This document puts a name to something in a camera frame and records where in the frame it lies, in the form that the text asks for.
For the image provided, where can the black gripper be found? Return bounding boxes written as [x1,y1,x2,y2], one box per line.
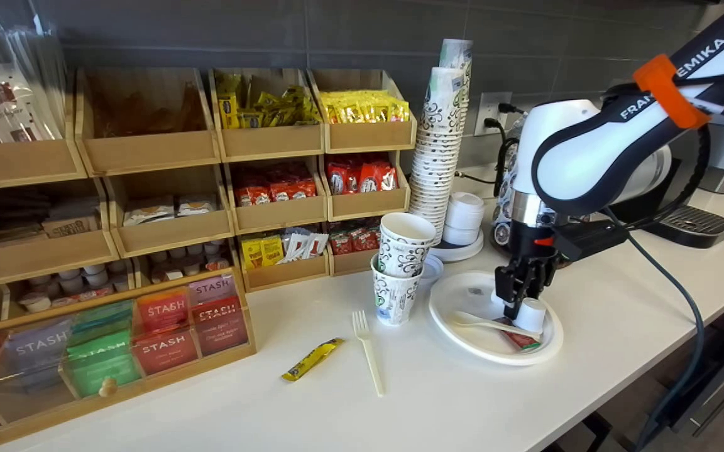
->
[496,220,558,321]

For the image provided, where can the white coffee pod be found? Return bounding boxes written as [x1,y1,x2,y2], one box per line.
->
[514,299,547,335]

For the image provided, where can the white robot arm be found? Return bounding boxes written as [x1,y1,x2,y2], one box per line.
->
[496,14,724,318]

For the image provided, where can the white foam plate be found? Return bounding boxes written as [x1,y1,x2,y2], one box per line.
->
[428,272,564,367]

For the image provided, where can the small white plate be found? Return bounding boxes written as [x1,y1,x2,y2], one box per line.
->
[430,233,484,263]

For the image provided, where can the coffee pod carousel stand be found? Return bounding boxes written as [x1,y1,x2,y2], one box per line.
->
[491,139,518,249]

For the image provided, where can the black coffee machine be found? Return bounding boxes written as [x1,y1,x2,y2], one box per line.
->
[614,115,724,249]

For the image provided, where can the red ketchup packet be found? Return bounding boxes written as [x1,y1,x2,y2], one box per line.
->
[503,331,540,351]

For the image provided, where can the white plastic spoon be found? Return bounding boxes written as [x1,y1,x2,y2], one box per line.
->
[449,312,544,342]

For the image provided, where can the upper patterned paper cup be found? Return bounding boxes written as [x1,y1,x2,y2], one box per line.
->
[377,213,435,277]

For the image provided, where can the white plastic fork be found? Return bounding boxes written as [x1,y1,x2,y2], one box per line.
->
[353,308,384,397]

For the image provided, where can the yellow sweetener stick packet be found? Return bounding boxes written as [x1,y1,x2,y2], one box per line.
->
[281,337,344,381]

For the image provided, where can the tall stack of paper cups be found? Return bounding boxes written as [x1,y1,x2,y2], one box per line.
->
[410,37,472,242]

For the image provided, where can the wooden condiment organizer shelf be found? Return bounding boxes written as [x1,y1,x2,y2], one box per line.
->
[0,66,421,328]

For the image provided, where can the wooden tea box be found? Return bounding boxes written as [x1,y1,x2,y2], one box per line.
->
[0,268,257,444]

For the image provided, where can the bag of plastic cutlery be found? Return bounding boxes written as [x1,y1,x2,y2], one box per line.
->
[0,23,69,143]

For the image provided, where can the blue cable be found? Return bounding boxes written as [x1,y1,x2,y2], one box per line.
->
[598,209,709,446]

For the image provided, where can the wall power outlet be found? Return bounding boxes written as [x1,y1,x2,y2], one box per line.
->
[476,91,514,135]

